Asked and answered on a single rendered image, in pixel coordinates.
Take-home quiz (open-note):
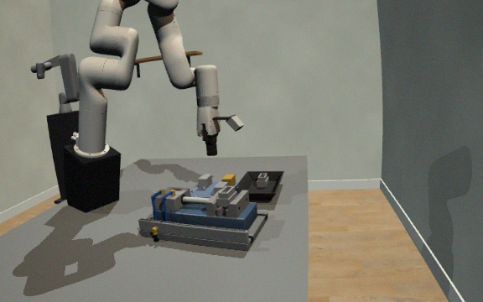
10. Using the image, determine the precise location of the yellow rectangular block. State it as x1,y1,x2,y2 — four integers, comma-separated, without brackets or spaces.
222,174,236,186

